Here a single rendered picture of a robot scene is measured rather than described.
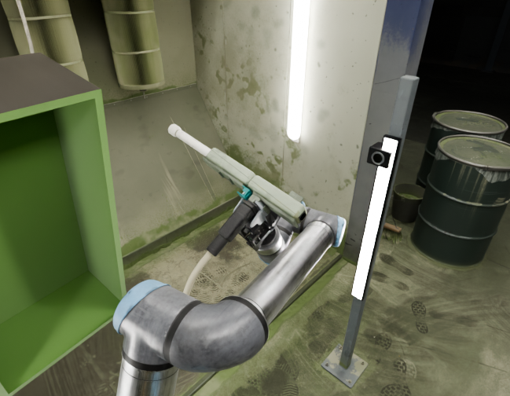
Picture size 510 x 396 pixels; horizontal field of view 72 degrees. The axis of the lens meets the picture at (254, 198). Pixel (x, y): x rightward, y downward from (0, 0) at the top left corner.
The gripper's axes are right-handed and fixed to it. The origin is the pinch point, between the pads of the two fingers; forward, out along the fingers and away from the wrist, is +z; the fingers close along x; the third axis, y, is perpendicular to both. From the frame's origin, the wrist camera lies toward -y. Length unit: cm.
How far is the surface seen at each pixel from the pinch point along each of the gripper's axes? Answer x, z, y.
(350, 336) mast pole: -28, -136, -3
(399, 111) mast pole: -3, -32, -64
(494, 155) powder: -32, -165, -168
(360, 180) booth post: 26, -148, -91
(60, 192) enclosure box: 97, -44, 39
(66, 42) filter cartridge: 176, -38, -19
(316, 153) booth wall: 65, -148, -92
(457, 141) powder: -5, -175, -173
